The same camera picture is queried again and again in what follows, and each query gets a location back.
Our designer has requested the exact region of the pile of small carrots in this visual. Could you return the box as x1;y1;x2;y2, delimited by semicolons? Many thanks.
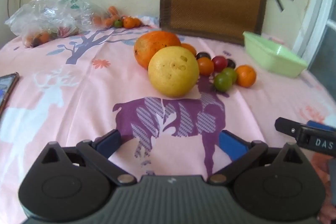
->
91;6;122;28

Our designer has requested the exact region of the clear plastic bag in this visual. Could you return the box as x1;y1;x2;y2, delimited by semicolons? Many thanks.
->
5;0;109;48

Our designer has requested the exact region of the white door frame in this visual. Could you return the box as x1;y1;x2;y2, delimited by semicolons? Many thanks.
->
292;0;335;63

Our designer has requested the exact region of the green lime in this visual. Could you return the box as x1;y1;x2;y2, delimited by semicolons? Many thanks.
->
214;73;232;92
222;67;238;84

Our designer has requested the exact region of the orange kumquat by wall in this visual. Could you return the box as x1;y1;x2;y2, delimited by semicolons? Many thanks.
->
122;17;135;29

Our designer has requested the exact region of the dark purple small fruit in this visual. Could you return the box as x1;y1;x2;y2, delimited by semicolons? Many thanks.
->
227;59;236;69

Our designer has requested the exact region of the dark purple cherry tomato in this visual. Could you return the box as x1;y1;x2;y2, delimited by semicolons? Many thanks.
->
196;52;211;60

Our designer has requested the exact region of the small orange tangerine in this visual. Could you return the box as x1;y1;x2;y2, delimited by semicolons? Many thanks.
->
235;65;257;88

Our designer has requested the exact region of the green lime back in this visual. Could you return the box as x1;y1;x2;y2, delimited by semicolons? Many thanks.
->
222;67;238;84

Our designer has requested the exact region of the large orange fruit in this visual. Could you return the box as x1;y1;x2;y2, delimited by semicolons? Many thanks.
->
133;31;181;69

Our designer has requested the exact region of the red cherry tomato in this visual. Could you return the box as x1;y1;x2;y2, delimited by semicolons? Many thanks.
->
212;56;228;73

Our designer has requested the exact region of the small orange tomato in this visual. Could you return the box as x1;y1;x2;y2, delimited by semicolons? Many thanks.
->
197;57;214;77

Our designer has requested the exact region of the small green fruit by wall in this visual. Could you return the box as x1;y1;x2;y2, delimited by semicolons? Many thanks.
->
113;19;123;28

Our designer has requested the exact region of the light green plastic basket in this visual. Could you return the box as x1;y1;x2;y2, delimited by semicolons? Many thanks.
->
243;31;307;78

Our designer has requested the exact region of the smartphone with brown case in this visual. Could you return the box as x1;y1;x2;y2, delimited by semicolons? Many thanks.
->
0;72;20;115

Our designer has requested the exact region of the green lime front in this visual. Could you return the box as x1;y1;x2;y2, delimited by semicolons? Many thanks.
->
214;73;232;92

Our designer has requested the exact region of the large yellow citrus fruit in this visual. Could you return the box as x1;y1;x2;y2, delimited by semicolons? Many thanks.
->
147;46;199;98

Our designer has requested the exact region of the small orange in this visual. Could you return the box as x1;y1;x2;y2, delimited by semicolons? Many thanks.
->
181;43;197;56

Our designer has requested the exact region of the pink patterned tablecloth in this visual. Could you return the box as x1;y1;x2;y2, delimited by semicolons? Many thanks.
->
1;18;335;223

